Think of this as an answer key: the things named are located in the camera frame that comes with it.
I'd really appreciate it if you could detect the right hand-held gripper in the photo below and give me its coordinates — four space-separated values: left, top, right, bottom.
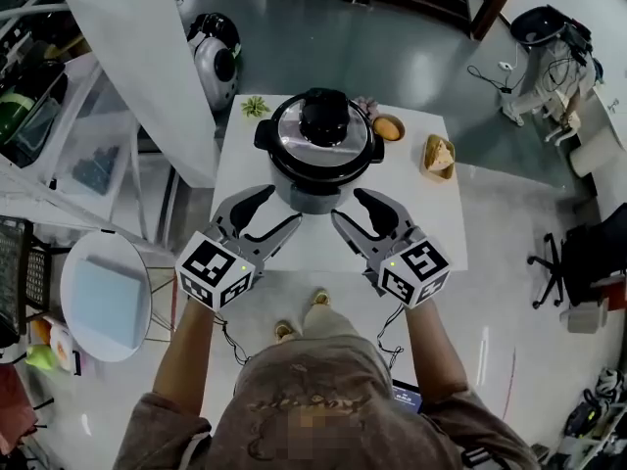
329 186 453 311

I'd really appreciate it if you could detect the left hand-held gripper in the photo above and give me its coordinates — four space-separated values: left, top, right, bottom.
173 182 305 312

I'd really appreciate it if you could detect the black pressure cooker pot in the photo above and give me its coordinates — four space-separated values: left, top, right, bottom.
253 87 387 215

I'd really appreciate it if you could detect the black chrome pressure cooker lid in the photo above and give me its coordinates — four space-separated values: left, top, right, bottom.
267 87 377 178

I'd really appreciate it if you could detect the person's right forearm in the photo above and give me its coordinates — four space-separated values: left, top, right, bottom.
404 299 469 405

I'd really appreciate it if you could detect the person's left forearm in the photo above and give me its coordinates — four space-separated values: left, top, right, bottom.
151 296 217 418

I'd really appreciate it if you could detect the white square table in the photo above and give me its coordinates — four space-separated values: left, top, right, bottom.
210 93 469 276

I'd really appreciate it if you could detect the rectangular wooden tray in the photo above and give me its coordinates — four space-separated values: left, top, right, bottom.
419 133 458 183

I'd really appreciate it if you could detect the orange round fruit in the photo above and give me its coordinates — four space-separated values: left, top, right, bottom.
373 117 401 141

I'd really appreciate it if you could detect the wedge cake slice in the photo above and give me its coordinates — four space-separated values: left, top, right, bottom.
424 137 455 173

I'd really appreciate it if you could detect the person's beige trouser leg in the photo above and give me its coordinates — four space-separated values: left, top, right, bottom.
301 304 363 345

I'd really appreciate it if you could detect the round wooden bowl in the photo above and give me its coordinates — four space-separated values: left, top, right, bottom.
371 114 407 144

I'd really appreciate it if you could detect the green succulent plant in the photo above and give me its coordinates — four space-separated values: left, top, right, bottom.
239 94 272 119

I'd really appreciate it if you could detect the pink succulent plant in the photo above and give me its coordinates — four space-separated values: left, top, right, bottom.
352 95 379 121

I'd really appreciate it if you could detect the round white side table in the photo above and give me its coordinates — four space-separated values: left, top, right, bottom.
59 230 153 364

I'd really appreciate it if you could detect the pale blue pad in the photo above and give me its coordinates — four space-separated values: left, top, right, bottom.
71 257 149 353

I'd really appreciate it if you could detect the person's brown shirt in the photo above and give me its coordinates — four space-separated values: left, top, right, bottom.
112 335 540 470

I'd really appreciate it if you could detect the dark display device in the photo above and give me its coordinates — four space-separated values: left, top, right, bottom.
391 378 424 415

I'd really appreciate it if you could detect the clear storage box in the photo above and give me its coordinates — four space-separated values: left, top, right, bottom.
51 110 136 200

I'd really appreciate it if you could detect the white ornate stool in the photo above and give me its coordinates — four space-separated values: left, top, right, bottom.
544 90 583 145

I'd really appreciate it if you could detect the black office chair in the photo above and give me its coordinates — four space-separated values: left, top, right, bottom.
527 203 627 311

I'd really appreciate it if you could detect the grey storage box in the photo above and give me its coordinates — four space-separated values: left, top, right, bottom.
559 297 610 335

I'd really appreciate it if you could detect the white metal shelf rack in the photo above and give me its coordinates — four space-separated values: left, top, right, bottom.
0 0 177 244

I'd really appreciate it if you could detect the white curved desk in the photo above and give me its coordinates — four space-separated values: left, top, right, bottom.
570 70 627 219

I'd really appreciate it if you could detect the black mesh basket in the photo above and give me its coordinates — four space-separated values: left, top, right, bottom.
0 215 53 348

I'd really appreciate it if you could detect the yellow green plush toy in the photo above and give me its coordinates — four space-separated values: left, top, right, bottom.
24 343 65 371

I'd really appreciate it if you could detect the wooden stair handrail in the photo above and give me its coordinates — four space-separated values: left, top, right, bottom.
469 0 525 41

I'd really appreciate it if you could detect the dark shell backpack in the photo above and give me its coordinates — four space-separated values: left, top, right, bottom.
509 5 594 66

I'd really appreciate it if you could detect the green round container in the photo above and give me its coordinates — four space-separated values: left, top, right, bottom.
0 90 35 146

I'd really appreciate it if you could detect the white black headset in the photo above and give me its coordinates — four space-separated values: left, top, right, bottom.
595 367 626 400

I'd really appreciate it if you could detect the black yellow equipment bag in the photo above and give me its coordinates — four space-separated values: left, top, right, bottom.
562 401 602 440

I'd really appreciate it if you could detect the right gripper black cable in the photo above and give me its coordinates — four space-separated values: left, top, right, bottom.
375 304 406 367

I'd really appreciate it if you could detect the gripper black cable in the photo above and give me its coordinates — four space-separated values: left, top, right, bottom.
375 304 406 367
213 310 252 367

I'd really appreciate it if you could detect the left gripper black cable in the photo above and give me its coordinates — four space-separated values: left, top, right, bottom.
213 310 252 367

